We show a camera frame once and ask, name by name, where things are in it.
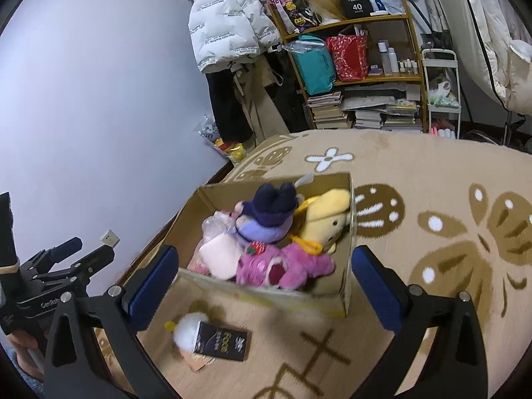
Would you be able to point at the pink bear plush toy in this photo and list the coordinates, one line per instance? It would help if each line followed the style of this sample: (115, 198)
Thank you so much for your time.
(291, 266)

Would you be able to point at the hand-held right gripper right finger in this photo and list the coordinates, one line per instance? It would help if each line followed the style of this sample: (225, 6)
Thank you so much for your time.
(376, 286)

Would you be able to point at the yellow plush toy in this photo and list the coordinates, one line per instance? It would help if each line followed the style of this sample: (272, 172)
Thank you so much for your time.
(324, 216)

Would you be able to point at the dark hanging garment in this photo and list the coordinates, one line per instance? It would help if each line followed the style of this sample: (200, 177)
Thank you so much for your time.
(291, 99)

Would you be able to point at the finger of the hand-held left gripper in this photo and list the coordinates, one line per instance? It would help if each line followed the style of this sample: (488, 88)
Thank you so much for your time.
(91, 262)
(62, 247)

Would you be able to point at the beige hanging trousers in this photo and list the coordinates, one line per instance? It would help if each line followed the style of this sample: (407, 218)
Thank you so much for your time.
(266, 108)

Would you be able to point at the clear plastic bag of items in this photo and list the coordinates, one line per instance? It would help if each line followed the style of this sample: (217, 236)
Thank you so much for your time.
(220, 139)

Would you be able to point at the beige patterned blanket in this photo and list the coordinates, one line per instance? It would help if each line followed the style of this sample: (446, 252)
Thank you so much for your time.
(415, 174)

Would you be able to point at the blonde wig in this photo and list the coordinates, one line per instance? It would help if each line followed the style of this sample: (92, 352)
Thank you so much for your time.
(322, 2)

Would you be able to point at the black hanging coat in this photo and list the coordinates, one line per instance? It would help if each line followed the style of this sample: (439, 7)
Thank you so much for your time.
(228, 108)

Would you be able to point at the teal bag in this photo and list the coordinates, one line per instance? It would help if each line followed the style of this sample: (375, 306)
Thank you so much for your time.
(314, 66)

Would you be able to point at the person's left hand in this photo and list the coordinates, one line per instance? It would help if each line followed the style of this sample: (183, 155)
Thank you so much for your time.
(23, 355)

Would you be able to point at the black printed box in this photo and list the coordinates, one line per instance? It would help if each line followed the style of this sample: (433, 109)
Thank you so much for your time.
(224, 341)

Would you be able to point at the white puffer jacket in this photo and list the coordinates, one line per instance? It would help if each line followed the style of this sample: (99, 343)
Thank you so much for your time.
(224, 20)

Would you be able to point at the wooden shelf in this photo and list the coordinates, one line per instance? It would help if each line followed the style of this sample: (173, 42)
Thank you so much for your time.
(411, 41)

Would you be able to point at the pale green bag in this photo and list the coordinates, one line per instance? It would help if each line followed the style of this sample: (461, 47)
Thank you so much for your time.
(442, 95)

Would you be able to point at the black box with white print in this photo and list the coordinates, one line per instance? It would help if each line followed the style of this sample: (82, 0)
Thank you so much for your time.
(355, 4)

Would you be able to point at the red patterned bag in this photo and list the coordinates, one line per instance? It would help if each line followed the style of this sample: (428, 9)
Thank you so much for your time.
(349, 58)

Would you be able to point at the cardboard box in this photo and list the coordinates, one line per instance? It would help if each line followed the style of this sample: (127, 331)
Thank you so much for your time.
(324, 299)

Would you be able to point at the white wall power socket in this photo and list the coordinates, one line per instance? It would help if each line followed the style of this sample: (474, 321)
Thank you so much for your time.
(110, 238)

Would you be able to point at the purple plush toy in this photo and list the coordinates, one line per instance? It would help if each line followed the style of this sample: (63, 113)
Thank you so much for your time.
(266, 216)

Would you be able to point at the purple and black printed bag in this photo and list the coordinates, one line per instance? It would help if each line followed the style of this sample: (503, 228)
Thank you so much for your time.
(291, 6)

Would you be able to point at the stack of books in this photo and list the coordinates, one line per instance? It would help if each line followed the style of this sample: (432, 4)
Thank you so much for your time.
(328, 112)

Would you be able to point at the white trolley cart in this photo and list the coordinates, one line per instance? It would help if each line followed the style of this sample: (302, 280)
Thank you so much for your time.
(457, 91)

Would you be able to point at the pile of papers and books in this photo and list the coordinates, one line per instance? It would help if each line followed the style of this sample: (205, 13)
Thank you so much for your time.
(382, 112)

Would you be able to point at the row of small bottles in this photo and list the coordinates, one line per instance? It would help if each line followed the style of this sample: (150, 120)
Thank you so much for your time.
(392, 60)

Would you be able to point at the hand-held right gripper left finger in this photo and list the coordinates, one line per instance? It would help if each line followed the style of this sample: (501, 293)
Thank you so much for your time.
(153, 286)

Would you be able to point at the white fluffy plush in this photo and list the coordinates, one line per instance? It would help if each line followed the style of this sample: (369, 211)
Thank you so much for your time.
(189, 332)

